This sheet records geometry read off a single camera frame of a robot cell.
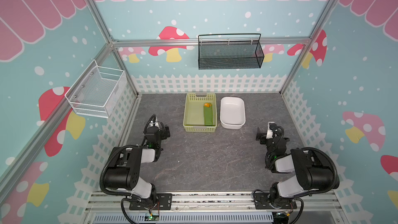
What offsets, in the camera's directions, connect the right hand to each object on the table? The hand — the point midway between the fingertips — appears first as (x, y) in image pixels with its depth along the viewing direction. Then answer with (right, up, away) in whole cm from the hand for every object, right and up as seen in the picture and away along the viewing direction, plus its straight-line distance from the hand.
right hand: (267, 127), depth 91 cm
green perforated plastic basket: (-45, +3, +19) cm, 48 cm away
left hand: (-64, -1, +5) cm, 65 cm away
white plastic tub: (-18, +8, +15) cm, 25 cm away
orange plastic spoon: (-35, +14, +22) cm, 43 cm away
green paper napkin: (-34, +6, +15) cm, 38 cm away
